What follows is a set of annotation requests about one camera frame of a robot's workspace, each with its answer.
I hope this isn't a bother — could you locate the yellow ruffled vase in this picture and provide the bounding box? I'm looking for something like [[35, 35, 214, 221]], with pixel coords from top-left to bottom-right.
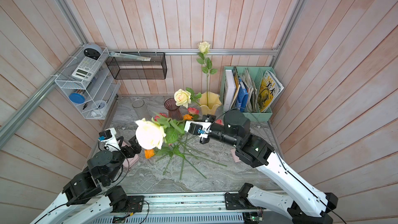
[[198, 92, 222, 115]]

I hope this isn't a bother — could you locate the blue folder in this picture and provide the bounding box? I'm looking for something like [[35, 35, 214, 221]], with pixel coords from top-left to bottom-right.
[[235, 77, 248, 112]]

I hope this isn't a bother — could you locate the clear glass vase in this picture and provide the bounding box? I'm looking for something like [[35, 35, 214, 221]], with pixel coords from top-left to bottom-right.
[[132, 99, 151, 120]]

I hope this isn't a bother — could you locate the yellow magazine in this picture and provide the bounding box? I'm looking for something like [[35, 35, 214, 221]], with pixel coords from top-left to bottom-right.
[[257, 71, 284, 113]]

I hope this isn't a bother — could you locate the orange rose near vase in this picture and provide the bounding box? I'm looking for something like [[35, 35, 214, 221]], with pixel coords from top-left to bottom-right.
[[183, 114, 193, 120]]

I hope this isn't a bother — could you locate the pink rose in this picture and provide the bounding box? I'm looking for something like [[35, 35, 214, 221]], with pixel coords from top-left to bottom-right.
[[154, 113, 168, 121], [215, 119, 224, 125], [188, 107, 199, 115]]

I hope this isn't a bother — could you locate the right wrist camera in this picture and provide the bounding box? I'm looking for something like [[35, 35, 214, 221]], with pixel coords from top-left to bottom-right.
[[198, 128, 211, 139]]

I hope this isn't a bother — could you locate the black wire basket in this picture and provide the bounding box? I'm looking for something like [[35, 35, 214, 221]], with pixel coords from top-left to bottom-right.
[[106, 51, 167, 80]]

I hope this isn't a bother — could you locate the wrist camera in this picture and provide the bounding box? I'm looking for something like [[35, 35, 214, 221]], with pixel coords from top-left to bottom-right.
[[198, 128, 211, 139], [98, 128, 120, 151]]

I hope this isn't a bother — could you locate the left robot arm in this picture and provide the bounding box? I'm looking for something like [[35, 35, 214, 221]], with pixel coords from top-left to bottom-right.
[[32, 137, 144, 224]]

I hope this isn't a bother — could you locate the cream rose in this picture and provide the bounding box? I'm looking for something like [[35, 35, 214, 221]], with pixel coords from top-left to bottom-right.
[[197, 41, 218, 107], [174, 87, 202, 108], [135, 117, 186, 150]]

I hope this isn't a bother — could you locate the white book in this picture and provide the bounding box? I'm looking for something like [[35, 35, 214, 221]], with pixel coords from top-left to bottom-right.
[[223, 69, 236, 111]]

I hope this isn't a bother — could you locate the white desk calculator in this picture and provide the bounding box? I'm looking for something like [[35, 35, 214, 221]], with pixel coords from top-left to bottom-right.
[[72, 57, 101, 82]]

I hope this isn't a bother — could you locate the purple glass vase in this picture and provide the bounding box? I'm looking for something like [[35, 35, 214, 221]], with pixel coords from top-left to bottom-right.
[[164, 98, 183, 121]]

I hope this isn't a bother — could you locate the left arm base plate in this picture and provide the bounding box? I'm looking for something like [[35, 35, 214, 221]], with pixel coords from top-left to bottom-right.
[[108, 195, 145, 213]]

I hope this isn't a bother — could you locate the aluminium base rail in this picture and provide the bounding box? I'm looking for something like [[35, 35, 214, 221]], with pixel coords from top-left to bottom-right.
[[52, 189, 312, 224]]

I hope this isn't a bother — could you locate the white wire shelf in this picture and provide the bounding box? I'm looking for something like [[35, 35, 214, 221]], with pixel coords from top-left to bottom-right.
[[55, 45, 120, 120]]

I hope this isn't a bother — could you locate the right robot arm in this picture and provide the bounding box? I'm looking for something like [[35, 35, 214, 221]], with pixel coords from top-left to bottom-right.
[[184, 109, 339, 224]]

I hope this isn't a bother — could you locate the orange rose lower left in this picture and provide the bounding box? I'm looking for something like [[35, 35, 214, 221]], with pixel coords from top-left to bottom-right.
[[144, 148, 227, 179]]

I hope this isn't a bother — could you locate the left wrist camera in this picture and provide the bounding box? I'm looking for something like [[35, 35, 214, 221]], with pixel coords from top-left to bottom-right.
[[98, 128, 120, 151]]

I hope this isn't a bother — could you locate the round grey alarm clock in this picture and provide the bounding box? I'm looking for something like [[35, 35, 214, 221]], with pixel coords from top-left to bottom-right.
[[84, 44, 103, 60]]

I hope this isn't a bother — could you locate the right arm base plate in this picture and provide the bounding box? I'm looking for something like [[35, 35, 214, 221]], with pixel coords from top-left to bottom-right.
[[224, 192, 262, 211]]

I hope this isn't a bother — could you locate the mint green file organizer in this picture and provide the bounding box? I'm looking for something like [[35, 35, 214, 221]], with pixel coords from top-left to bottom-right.
[[220, 66, 274, 122]]

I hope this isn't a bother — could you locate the blue lid jar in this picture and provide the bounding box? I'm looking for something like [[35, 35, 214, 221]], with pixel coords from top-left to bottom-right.
[[68, 89, 87, 104]]

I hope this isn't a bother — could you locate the paper strip on basket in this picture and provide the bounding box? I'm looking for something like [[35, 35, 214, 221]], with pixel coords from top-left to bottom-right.
[[109, 52, 151, 62]]

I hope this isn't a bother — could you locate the pink case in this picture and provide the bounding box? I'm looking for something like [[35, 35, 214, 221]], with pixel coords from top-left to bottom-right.
[[121, 142, 139, 170]]

